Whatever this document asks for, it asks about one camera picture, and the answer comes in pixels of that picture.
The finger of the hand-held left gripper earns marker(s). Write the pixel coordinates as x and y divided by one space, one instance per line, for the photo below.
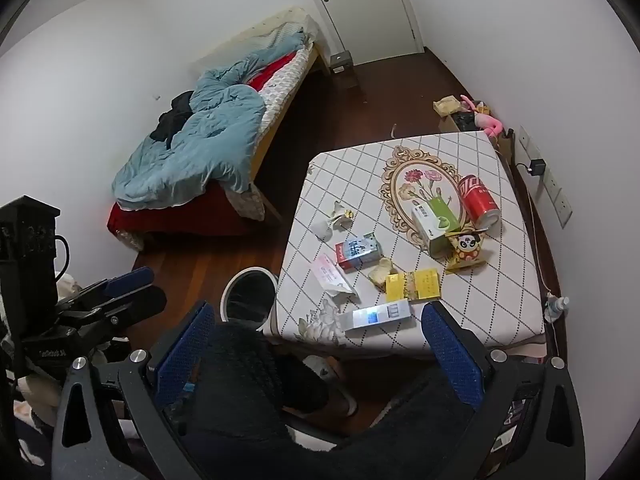
142 305
129 280

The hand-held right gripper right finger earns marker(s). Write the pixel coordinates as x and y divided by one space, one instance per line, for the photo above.
452 352

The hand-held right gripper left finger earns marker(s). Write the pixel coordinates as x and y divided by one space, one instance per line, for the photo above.
186 352

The white round waste bin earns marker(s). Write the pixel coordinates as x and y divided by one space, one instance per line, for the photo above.
235 305

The yellow cigarette pack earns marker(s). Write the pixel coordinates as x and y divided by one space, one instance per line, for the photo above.
422 284

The person's black fuzzy trousers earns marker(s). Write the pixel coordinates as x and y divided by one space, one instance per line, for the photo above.
240 400

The dark red bed cover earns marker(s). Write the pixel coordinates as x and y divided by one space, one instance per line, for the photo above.
170 220

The white checked floral tablecloth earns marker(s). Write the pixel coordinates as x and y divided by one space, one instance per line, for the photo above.
495 270

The yellow panda snack packet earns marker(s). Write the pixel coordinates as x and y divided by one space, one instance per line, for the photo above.
466 252

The crumpled beige tissue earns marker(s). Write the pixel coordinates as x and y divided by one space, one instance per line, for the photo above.
382 275

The small white bottle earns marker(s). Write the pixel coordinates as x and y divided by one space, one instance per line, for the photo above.
554 310

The white slipper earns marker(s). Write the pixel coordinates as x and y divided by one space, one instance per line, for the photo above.
345 397

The green white tissue box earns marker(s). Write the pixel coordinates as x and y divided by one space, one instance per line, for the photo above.
435 222

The blue red milk carton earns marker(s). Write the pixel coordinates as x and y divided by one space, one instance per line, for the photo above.
357 252

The pink white flat packet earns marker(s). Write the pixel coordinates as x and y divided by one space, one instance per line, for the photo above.
330 275

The light blue duvet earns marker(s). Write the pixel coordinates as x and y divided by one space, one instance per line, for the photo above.
210 150

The red soda can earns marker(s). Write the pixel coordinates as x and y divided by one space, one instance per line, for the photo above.
477 200

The black clothing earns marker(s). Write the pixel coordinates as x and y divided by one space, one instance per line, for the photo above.
172 117

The crumpled white yellow wrapper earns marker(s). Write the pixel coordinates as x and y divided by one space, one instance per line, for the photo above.
336 221

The wooden bed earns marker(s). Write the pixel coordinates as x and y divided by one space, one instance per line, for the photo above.
265 145

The black plug charger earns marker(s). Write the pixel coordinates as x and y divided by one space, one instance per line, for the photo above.
538 167

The brown cardboard box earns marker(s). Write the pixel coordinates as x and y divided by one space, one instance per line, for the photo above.
505 147

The pink plush toy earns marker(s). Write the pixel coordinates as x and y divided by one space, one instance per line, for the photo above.
487 121

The white patterned bed sheet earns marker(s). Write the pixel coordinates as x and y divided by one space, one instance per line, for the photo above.
286 85

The red blanket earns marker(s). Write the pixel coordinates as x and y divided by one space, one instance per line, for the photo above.
272 72

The cream pillow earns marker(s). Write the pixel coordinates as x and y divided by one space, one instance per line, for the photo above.
280 20

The small grey box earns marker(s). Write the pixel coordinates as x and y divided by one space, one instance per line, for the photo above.
341 62

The white door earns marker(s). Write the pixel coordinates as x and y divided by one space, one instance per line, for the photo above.
365 5

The row of wall sockets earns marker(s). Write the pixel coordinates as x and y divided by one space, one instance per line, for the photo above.
552 185

